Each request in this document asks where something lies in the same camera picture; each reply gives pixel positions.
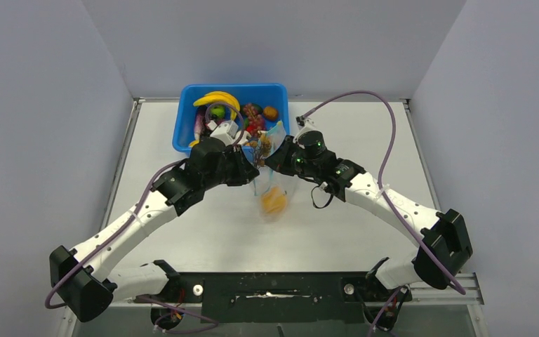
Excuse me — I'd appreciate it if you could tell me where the dark black grape bunch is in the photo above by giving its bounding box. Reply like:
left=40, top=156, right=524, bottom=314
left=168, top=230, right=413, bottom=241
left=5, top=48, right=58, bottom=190
left=210, top=105, right=226, bottom=120

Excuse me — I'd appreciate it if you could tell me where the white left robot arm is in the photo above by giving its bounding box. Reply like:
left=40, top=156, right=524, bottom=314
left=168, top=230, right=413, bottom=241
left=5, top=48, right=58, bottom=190
left=45, top=138, right=259, bottom=322

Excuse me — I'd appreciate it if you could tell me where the yellow bell pepper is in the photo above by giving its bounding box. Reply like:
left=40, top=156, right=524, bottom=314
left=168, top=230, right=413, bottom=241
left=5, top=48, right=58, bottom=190
left=260, top=186, right=288, bottom=216

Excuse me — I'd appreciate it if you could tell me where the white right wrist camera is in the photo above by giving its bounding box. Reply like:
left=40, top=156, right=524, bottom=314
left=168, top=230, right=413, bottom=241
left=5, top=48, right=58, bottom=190
left=294, top=116, right=317, bottom=143

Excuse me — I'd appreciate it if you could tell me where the clear zip top bag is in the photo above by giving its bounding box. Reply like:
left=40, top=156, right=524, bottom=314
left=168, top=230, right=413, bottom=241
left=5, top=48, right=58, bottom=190
left=247, top=121, right=297, bottom=222

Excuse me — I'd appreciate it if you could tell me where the aluminium frame rail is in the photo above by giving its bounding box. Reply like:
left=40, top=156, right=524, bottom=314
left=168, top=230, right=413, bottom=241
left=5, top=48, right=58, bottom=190
left=55, top=98, right=142, bottom=336

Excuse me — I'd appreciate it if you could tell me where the yellow banana bunch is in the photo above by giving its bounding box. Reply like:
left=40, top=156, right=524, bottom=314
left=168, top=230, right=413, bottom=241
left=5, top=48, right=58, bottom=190
left=193, top=91, right=241, bottom=112

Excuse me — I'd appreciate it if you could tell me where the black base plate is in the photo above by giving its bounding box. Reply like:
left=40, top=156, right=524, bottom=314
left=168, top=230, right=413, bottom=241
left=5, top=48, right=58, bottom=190
left=155, top=272, right=412, bottom=328

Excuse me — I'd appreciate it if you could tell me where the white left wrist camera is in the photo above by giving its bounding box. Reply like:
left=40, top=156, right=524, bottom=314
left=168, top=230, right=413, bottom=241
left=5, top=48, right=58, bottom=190
left=206, top=120, right=239, bottom=145

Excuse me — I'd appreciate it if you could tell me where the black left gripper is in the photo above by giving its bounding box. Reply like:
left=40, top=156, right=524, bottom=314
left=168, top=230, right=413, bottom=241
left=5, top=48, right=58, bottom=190
left=203, top=145, right=259, bottom=190

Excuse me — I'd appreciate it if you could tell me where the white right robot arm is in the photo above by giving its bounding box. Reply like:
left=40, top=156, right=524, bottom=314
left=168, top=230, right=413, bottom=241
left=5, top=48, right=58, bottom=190
left=265, top=131, right=473, bottom=300

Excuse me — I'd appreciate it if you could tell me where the brown kiwi fruit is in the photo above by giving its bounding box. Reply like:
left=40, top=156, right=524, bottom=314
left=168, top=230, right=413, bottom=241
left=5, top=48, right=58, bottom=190
left=262, top=106, right=279, bottom=121

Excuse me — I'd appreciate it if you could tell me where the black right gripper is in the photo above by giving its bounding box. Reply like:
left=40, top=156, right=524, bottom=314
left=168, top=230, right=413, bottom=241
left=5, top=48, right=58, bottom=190
left=265, top=136, right=319, bottom=179

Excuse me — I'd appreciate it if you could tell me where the red grape bunch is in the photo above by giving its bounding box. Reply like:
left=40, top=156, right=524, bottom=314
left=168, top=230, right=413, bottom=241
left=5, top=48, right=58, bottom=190
left=241, top=103, right=266, bottom=138

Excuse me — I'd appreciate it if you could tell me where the blue plastic bin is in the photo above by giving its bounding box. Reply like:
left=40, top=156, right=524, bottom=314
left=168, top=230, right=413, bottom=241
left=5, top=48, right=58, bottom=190
left=172, top=83, right=291, bottom=154

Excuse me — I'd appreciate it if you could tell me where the dried brown grape bunch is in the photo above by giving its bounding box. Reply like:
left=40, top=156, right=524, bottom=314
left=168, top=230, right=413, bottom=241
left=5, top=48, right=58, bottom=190
left=248, top=132, right=273, bottom=168

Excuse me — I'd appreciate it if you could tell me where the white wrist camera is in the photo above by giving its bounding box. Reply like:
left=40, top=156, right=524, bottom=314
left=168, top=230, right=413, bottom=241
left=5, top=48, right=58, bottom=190
left=294, top=116, right=317, bottom=143
left=206, top=120, right=239, bottom=145

